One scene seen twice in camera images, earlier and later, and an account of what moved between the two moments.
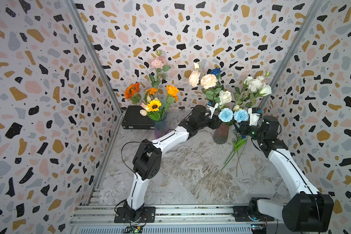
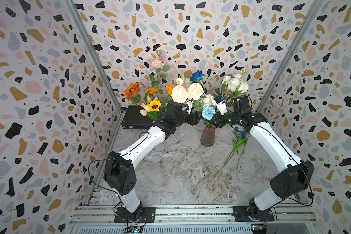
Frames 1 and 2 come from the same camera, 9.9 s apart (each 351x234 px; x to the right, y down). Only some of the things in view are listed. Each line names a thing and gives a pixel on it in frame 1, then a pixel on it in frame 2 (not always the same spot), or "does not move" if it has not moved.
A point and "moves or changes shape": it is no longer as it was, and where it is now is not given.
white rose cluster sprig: [258, 84] to [235, 85]
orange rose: [172, 91] does not move
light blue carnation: [240, 115] moves or changes shape
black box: [132, 119] does not move
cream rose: [194, 77] to [179, 93]
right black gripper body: [253, 132] to [228, 119]
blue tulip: [235, 146] does not move
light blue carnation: [225, 115] moves or changes shape
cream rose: [208, 81] to [195, 90]
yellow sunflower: [153, 105] does not move
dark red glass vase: [221, 136] to [208, 136]
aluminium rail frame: [94, 218] does not move
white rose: [225, 97] to [207, 101]
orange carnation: [151, 91] does not move
